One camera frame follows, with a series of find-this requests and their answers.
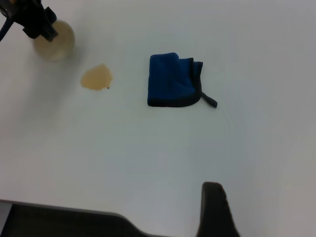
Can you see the blue microfiber cloth black trim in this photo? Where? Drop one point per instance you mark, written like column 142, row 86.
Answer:
column 168, row 79

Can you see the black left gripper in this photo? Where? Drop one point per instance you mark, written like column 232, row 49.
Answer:
column 22, row 11

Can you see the white paper coffee cup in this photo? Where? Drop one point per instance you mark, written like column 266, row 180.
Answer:
column 60, row 43

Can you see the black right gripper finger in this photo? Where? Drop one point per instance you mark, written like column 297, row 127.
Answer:
column 214, row 212

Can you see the brown coffee spill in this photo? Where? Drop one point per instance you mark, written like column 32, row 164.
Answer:
column 96, row 77

